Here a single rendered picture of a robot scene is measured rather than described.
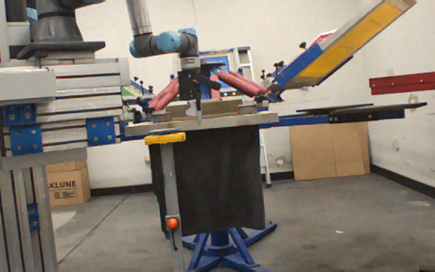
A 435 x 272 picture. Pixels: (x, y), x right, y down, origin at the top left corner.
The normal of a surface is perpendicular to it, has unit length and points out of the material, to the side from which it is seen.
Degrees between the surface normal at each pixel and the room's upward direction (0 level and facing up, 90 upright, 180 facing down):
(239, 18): 90
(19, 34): 90
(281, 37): 90
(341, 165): 72
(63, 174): 89
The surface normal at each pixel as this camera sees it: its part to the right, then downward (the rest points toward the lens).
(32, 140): 0.50, 0.00
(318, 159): -0.04, -0.15
